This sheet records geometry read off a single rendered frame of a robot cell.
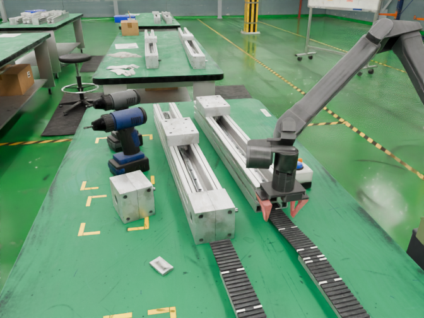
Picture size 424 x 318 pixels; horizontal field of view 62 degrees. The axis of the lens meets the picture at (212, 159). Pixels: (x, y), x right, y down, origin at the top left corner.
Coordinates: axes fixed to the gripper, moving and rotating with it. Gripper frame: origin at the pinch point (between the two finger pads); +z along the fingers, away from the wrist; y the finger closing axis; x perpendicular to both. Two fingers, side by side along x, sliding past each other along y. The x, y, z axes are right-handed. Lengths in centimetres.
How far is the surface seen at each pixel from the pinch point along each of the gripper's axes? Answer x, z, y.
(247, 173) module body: -13.3, -6.5, 4.6
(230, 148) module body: -30.7, -6.5, 4.4
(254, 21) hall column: -958, 42, -358
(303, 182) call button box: -13.6, -0.9, -14.2
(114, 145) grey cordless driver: -55, -1, 42
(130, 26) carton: -388, -8, 18
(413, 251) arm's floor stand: 13.8, 7.4, -33.1
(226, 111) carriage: -63, -8, -4
